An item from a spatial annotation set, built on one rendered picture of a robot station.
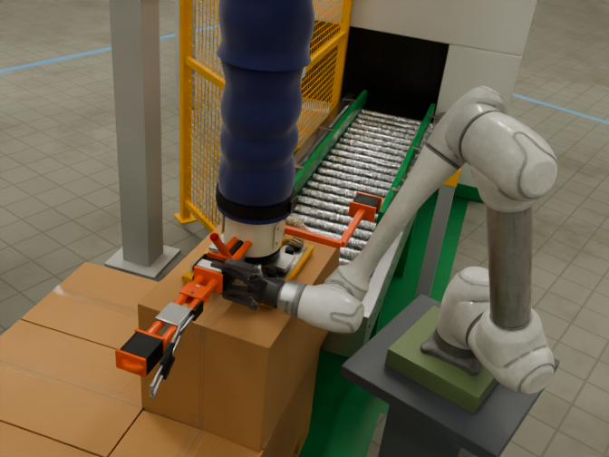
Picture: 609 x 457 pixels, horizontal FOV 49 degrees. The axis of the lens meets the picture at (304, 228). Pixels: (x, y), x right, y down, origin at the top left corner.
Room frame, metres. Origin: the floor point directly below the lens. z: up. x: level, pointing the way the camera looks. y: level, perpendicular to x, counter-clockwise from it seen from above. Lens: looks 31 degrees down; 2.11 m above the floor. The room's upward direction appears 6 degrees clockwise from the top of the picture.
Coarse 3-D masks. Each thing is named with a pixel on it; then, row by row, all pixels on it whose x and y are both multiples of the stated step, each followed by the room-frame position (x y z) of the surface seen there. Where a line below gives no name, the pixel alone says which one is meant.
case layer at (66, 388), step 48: (96, 288) 2.00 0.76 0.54; (144, 288) 2.03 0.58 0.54; (0, 336) 1.68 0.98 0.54; (48, 336) 1.71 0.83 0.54; (96, 336) 1.73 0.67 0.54; (0, 384) 1.47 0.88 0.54; (48, 384) 1.49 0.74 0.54; (96, 384) 1.51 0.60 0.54; (0, 432) 1.29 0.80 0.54; (48, 432) 1.31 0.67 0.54; (96, 432) 1.33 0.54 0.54; (144, 432) 1.35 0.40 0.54; (192, 432) 1.37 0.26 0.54; (288, 432) 1.59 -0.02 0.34
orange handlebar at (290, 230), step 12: (360, 216) 1.80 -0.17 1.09; (288, 228) 1.68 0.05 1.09; (300, 228) 1.69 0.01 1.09; (348, 228) 1.71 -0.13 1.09; (312, 240) 1.65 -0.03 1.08; (324, 240) 1.64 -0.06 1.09; (336, 240) 1.64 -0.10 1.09; (348, 240) 1.67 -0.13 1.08; (240, 252) 1.53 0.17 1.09; (192, 288) 1.33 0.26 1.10; (204, 288) 1.34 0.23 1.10; (180, 300) 1.29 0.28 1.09; (192, 300) 1.32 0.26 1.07; (204, 300) 1.31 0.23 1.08; (156, 324) 1.19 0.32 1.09; (168, 336) 1.15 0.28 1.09; (132, 372) 1.04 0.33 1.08
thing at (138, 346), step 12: (132, 336) 1.12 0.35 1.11; (144, 336) 1.13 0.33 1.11; (156, 336) 1.13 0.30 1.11; (132, 348) 1.09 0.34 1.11; (144, 348) 1.09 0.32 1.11; (156, 348) 1.10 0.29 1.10; (120, 360) 1.07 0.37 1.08; (132, 360) 1.06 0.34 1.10; (144, 360) 1.05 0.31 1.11; (156, 360) 1.10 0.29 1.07; (144, 372) 1.05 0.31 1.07
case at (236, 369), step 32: (192, 256) 1.70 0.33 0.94; (320, 256) 1.78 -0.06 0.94; (160, 288) 1.52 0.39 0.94; (224, 320) 1.41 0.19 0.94; (256, 320) 1.43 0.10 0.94; (288, 320) 1.44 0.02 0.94; (192, 352) 1.39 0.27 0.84; (224, 352) 1.36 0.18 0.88; (256, 352) 1.33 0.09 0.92; (288, 352) 1.47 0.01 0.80; (160, 384) 1.42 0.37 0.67; (192, 384) 1.39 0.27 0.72; (224, 384) 1.36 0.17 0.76; (256, 384) 1.33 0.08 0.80; (288, 384) 1.51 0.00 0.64; (192, 416) 1.39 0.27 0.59; (224, 416) 1.36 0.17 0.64; (256, 416) 1.32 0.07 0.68; (256, 448) 1.32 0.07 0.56
